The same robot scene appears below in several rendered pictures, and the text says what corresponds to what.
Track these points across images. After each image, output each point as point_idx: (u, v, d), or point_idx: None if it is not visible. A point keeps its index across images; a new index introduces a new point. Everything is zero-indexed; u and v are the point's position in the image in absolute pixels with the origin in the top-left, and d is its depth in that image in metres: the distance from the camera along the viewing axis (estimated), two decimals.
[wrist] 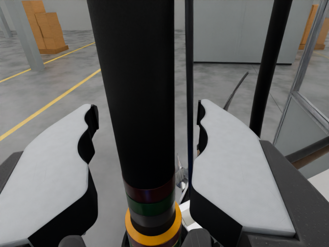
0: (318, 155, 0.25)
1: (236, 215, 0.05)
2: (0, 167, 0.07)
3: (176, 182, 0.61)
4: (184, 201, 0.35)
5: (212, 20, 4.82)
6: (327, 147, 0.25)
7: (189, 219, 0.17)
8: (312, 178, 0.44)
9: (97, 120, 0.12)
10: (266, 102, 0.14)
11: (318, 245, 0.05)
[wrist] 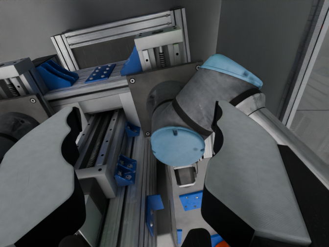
0: None
1: (248, 219, 0.05)
2: None
3: None
4: None
5: None
6: None
7: None
8: None
9: (80, 122, 0.12)
10: None
11: None
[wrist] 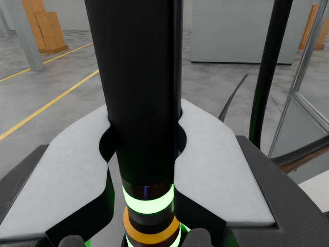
0: (319, 153, 0.24)
1: (219, 212, 0.05)
2: (27, 159, 0.07)
3: None
4: None
5: (212, 20, 4.82)
6: (328, 145, 0.25)
7: None
8: (311, 180, 0.45)
9: None
10: (267, 98, 0.14)
11: (296, 231, 0.05)
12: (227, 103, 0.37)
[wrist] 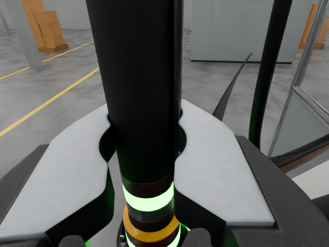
0: (318, 152, 0.24)
1: (219, 212, 0.05)
2: (27, 159, 0.07)
3: None
4: None
5: (212, 19, 4.80)
6: (328, 144, 0.25)
7: None
8: (317, 167, 0.43)
9: None
10: (267, 96, 0.14)
11: (295, 231, 0.05)
12: (230, 83, 0.35)
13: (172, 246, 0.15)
